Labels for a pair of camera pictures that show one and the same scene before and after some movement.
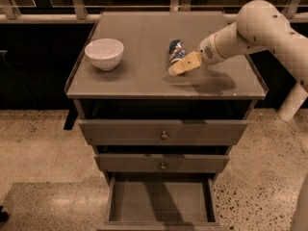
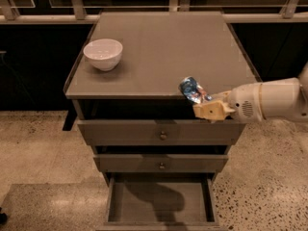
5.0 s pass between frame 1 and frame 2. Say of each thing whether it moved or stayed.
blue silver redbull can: moved
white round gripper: moved
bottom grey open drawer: stayed
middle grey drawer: stayed
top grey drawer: stayed
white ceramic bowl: stayed
